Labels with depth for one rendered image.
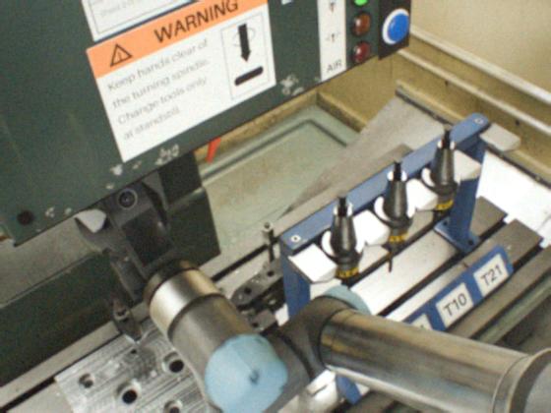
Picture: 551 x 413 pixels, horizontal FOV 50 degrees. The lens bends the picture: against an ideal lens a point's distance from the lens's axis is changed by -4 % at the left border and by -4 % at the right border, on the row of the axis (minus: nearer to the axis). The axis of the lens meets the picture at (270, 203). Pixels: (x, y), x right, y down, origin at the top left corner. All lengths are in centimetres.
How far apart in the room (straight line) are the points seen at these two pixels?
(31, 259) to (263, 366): 90
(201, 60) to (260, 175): 152
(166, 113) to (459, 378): 32
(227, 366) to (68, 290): 99
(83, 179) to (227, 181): 152
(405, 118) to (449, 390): 134
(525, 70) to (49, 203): 121
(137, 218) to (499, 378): 38
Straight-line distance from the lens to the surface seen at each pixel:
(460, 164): 108
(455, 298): 123
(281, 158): 205
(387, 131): 179
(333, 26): 58
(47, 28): 43
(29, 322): 155
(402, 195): 95
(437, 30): 165
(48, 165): 48
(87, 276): 152
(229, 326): 59
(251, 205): 191
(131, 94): 48
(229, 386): 57
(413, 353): 57
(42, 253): 140
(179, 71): 49
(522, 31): 148
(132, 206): 64
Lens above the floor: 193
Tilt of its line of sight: 45 degrees down
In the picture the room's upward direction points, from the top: 7 degrees counter-clockwise
